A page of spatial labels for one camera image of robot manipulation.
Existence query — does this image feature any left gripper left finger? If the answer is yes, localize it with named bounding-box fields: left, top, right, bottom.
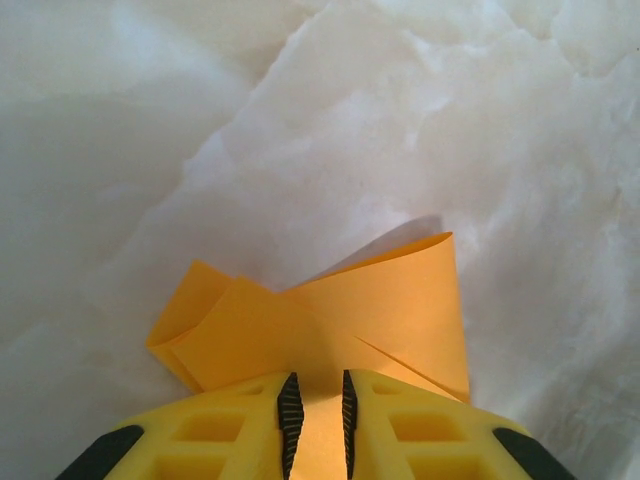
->
left=54, top=370, right=305, bottom=480

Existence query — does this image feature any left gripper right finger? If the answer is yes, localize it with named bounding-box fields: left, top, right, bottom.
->
left=342, top=368, right=576, bottom=480

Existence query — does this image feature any orange paper sheet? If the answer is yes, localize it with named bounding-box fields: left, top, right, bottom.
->
left=144, top=230, right=471, bottom=480

